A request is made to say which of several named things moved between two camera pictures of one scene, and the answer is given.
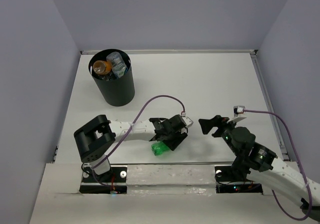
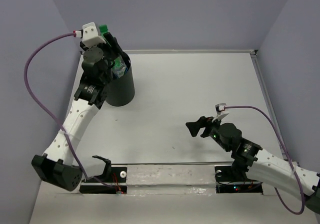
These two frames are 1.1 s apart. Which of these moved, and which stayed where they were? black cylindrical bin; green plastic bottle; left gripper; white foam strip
Moved: left gripper; green plastic bottle
Stayed: black cylindrical bin; white foam strip
